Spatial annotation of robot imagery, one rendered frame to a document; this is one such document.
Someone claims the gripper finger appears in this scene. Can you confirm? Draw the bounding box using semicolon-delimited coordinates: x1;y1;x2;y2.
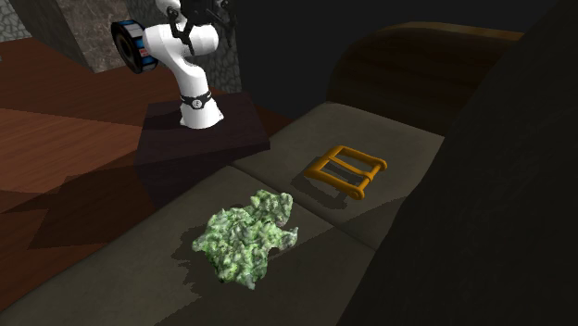
166;6;197;57
215;8;238;49

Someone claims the orange rectangular frame buckle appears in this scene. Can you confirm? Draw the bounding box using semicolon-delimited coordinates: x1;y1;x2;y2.
302;144;389;202

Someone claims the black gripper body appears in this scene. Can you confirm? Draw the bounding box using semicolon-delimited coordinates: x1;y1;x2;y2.
182;0;227;23

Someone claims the dark grey-brown sofa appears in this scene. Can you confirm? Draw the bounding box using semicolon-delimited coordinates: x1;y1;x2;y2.
0;21;578;326

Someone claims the green lumpy crumpled object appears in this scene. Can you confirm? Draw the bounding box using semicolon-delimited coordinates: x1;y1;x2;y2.
191;189;300;291

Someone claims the dark robot stand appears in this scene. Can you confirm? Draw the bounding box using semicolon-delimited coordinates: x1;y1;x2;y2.
133;92;271;209

